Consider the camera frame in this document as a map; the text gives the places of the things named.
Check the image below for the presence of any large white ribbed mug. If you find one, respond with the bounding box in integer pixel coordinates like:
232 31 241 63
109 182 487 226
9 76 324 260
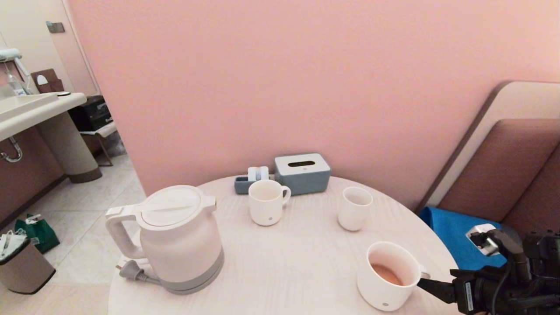
357 241 431 312

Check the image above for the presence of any white electric kettle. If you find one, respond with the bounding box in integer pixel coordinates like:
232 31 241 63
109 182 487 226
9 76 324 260
105 185 224 293

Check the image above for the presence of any blue cloth bag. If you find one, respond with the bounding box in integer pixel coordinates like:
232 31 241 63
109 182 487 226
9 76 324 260
419 206 508 271

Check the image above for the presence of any white cup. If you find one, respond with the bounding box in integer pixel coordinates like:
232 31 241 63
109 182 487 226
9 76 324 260
338 187 374 231

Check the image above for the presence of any brown upholstered bench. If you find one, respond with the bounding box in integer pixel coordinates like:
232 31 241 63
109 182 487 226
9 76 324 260
413 81 560 239

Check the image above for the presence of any grey tissue box white lid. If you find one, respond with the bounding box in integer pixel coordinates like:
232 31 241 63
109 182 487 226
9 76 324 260
274 153 331 196

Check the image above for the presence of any small white ribbed mug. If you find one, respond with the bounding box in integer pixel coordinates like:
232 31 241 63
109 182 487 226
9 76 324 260
248 180 291 226

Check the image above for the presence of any small grey tray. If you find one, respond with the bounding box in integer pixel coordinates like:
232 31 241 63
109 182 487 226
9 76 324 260
234 175 276 195

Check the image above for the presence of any grey kettle base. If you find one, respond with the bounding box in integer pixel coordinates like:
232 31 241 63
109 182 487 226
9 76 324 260
163 269 224 295

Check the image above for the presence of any metal rack with white towel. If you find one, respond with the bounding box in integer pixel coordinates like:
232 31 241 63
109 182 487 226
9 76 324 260
80 122 119 167

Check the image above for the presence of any black box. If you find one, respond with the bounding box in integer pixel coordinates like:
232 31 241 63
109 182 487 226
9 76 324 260
69 96 113 132

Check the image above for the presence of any green bag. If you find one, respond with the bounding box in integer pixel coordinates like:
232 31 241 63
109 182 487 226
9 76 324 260
14 214 61 255

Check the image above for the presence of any brown trash bin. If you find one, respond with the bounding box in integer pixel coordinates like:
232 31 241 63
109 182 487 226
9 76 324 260
0 232 56 295

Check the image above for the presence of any white sink counter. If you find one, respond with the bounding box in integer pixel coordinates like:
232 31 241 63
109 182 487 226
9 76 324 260
0 93 87 143

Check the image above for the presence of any brown tissue holder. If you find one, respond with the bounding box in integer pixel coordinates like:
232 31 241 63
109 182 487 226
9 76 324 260
31 69 65 94

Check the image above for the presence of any chrome drain pipe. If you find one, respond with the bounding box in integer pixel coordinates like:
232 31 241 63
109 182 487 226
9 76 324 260
0 137 23 164

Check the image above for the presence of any clear glass bottle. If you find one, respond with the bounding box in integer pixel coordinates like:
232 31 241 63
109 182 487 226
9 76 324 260
7 73 28 97

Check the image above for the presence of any white hair dryer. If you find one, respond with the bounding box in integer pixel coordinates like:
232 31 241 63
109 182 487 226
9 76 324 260
0 49 31 95

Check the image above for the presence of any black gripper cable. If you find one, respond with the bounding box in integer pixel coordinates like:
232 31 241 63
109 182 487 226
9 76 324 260
490 262 515 315

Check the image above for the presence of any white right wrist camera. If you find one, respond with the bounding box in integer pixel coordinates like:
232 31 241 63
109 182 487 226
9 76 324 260
466 224 499 256

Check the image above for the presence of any grey power plug with cord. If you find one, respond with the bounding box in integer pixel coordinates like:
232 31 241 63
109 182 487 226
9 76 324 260
116 259 163 285

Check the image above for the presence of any beige sink pedestal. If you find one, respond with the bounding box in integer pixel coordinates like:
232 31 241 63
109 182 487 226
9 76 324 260
35 112 103 184

